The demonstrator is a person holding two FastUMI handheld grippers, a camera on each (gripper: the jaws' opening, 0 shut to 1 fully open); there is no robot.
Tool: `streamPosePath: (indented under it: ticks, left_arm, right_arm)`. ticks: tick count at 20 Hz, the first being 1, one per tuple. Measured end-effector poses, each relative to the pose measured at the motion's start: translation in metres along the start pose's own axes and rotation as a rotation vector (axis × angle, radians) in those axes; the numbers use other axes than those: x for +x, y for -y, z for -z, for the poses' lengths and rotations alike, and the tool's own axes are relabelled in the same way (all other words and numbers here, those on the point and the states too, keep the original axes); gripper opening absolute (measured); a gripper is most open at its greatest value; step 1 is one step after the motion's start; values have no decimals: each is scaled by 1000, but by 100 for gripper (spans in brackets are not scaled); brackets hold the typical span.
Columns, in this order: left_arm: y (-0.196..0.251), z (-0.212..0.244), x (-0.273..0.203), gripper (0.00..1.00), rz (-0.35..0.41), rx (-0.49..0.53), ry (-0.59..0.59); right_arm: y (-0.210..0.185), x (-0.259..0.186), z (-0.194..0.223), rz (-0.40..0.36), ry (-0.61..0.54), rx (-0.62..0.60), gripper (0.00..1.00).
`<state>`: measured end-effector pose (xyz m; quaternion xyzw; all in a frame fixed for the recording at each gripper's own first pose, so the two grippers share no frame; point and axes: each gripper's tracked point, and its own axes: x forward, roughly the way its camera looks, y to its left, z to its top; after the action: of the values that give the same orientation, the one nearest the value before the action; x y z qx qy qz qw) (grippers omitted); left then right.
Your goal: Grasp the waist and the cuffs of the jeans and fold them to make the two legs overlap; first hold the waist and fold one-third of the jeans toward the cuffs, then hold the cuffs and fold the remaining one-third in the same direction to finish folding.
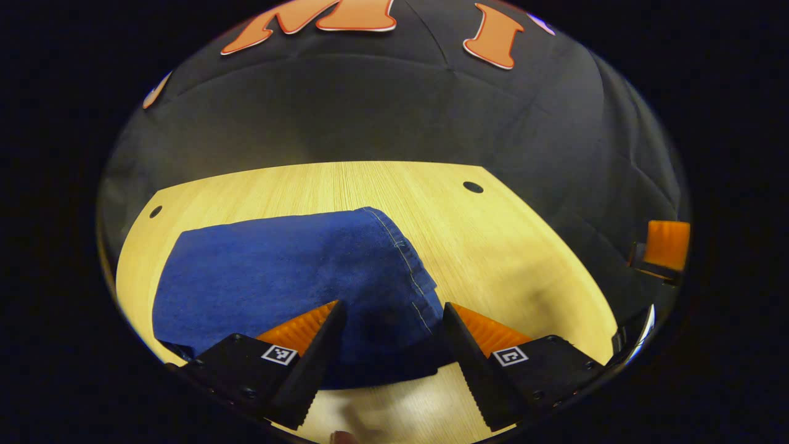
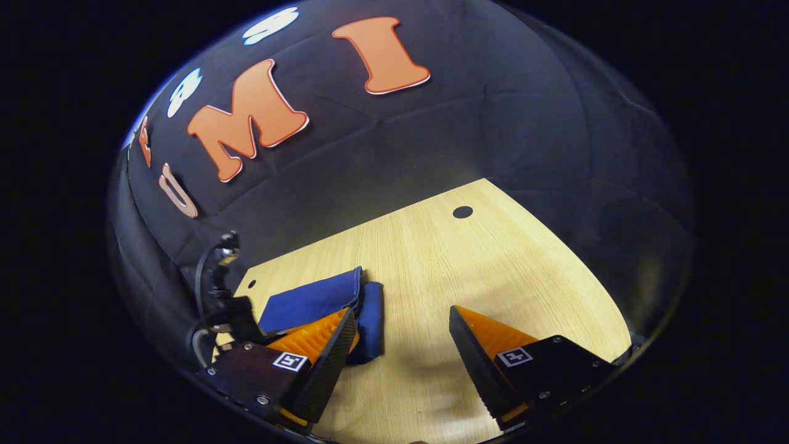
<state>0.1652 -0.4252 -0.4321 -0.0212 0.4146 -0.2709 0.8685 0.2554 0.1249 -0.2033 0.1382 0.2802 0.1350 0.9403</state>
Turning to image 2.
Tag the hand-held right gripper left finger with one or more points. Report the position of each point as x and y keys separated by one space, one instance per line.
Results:
x=320 y=376

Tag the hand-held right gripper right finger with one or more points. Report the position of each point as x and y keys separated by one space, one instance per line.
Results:
x=484 y=370

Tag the blue denim jeans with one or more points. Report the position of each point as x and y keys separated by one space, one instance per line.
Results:
x=308 y=302

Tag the black backdrop cloth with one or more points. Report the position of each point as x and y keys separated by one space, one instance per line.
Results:
x=431 y=135

